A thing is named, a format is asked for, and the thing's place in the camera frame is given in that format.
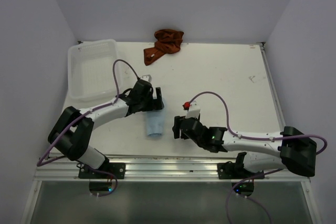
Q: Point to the white perforated plastic basket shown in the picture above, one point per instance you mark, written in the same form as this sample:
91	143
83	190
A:
90	74

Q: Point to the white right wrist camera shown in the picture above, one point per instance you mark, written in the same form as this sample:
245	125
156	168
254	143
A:
192	110

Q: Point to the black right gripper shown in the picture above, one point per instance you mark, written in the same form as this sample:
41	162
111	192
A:
177	120

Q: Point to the aluminium front rail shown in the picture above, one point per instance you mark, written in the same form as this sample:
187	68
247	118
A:
142	169

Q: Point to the aluminium right side rail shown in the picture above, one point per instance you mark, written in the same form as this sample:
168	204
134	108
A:
279	113

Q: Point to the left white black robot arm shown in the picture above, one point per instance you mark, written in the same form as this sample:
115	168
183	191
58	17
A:
72	132

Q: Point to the brown rust towel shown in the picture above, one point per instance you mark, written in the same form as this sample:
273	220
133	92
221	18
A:
168	41

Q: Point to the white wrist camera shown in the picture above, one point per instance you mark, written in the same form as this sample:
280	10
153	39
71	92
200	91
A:
147	78
192	110

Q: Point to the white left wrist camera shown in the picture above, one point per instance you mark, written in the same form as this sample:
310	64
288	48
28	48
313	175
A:
147	78

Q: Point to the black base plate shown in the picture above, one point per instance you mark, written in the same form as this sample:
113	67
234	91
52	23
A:
230	170
117	169

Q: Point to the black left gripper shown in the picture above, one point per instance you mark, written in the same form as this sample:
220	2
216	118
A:
155	104

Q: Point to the aluminium rail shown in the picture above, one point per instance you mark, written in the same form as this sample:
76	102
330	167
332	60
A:
279	113
142	169

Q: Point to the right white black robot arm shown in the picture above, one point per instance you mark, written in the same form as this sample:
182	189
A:
288	149

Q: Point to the light blue towel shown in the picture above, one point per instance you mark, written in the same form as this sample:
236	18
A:
155	121

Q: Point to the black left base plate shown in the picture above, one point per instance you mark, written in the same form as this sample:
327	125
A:
117	169

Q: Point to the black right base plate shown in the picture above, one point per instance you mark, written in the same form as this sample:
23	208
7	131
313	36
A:
230	170

